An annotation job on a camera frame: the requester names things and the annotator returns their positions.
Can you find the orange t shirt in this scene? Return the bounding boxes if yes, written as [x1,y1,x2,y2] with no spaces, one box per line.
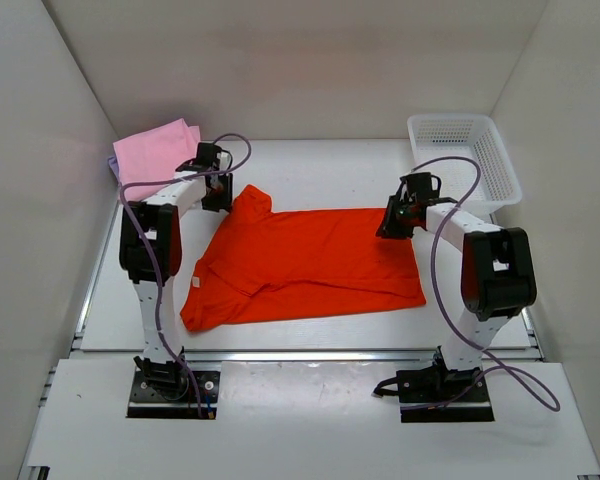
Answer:
[180,185,426,333]

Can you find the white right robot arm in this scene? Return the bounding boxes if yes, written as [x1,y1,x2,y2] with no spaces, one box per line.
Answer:
[376,172,537,373]

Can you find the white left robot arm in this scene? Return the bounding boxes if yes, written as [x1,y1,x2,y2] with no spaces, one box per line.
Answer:
[119,141,233,368]

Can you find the pink folded t shirt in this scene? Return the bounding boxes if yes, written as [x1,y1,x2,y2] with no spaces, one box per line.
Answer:
[113,119,201,185]

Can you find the white plastic basket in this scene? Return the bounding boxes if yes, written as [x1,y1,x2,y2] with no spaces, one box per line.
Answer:
[407,113,522,218]

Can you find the lilac folded t shirt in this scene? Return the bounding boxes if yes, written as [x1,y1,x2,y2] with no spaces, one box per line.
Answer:
[107,155,120,182]

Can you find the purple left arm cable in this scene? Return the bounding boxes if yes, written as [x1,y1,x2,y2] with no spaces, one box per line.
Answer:
[118,132,253,420]

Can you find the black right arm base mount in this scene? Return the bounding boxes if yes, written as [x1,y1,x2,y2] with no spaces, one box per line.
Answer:
[373,348,495,423]

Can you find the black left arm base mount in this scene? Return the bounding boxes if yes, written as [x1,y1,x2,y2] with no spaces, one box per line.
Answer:
[126,356,221,420]

